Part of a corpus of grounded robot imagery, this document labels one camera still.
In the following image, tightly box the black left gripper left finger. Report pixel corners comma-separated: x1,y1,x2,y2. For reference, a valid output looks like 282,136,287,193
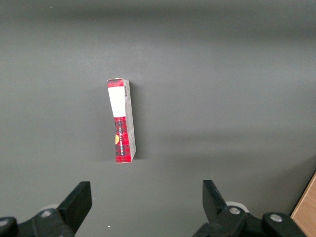
32,181,93,237

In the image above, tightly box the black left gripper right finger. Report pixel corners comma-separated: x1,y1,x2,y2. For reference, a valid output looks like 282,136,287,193
192,180,270,237

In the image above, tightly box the red tartan cardboard box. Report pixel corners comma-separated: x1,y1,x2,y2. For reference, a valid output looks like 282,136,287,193
106,78,137,164

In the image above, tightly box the wooden box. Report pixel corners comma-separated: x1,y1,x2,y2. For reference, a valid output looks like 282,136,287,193
290,171,316,237

